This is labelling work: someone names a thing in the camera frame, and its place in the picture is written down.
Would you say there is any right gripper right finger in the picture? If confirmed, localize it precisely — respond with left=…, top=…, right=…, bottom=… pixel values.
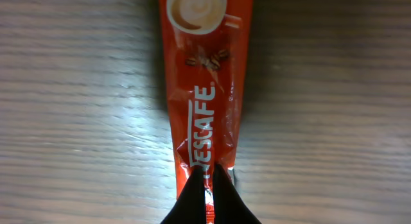
left=213, top=164, right=261, bottom=224

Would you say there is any red stick sachet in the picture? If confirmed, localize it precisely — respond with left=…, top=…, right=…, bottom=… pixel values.
left=159, top=0, right=253, bottom=223

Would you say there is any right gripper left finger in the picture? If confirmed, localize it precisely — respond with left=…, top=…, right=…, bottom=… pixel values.
left=161, top=166, right=206, bottom=224

